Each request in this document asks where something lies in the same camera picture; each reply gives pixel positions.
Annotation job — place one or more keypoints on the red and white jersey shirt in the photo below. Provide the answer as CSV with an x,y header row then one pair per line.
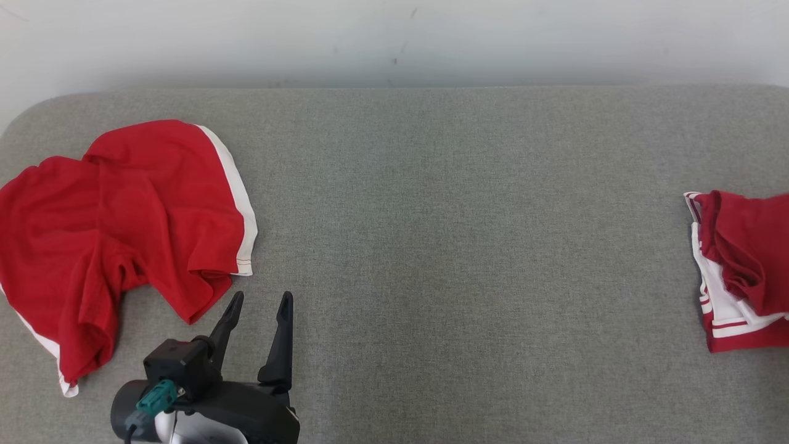
x,y
752,246

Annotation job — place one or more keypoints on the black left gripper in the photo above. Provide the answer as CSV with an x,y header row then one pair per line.
x,y
265,413

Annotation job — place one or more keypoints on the red shorts with white stripe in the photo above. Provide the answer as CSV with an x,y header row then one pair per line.
x,y
135,216

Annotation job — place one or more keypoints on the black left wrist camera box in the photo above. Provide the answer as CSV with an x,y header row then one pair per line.
x,y
179,364

